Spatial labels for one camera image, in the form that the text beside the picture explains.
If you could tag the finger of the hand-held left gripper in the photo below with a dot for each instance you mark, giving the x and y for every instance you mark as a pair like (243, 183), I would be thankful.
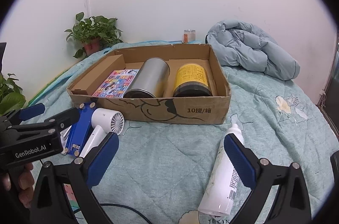
(31, 111)
(65, 118)

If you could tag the person's left hand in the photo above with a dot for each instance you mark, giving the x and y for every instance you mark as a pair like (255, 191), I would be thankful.
(26, 179)

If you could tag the glass jar with orange label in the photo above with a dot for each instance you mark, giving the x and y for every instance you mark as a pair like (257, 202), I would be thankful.
(189, 37)

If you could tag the large leaf green plant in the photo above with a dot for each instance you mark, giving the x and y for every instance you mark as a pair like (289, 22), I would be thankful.
(10, 99)

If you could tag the white plastic bottle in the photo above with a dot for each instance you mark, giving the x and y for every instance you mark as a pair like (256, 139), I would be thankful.
(219, 181)

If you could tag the white tape roll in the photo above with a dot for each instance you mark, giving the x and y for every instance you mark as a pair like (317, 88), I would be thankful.
(106, 118)

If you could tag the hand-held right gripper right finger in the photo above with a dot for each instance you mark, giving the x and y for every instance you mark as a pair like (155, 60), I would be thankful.
(242, 161)

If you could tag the yellow label jar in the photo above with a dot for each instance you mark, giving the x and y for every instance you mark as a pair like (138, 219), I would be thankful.
(190, 75)

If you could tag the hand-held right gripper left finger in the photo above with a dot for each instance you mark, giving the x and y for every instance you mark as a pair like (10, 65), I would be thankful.
(102, 163)

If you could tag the brown cardboard box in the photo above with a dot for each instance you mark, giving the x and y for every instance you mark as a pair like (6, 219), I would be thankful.
(159, 110)

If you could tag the colourful printed puzzle box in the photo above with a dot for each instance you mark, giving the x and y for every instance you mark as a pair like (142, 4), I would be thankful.
(116, 83)

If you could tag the light blue puffer jacket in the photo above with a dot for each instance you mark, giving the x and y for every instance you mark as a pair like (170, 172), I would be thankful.
(251, 49)

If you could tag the silver metal canister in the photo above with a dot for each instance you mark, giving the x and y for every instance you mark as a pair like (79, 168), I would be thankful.
(151, 75)

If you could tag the teal quilted blanket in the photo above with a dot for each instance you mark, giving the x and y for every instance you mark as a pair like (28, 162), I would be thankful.
(172, 160)

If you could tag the potted green plant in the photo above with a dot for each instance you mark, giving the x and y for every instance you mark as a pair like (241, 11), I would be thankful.
(91, 46)

